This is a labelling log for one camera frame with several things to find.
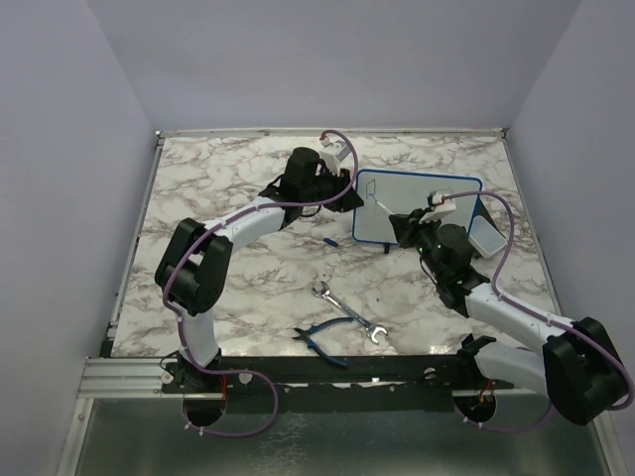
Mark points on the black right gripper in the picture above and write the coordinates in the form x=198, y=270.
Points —
x=408, y=225

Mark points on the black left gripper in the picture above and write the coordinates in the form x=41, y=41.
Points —
x=348, y=201

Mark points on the blue white marker pen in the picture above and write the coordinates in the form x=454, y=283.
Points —
x=383, y=206

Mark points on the blue framed whiteboard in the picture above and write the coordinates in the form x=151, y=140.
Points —
x=401, y=192

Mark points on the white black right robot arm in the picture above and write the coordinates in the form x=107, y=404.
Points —
x=573, y=363

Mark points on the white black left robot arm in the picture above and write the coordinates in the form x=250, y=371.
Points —
x=194, y=267

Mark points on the white plastic box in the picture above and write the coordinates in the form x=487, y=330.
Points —
x=485, y=238

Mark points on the silver combination wrench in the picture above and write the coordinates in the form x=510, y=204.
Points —
x=373, y=331

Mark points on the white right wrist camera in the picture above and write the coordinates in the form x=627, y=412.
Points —
x=438, y=208

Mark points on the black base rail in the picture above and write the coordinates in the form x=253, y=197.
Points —
x=308, y=384

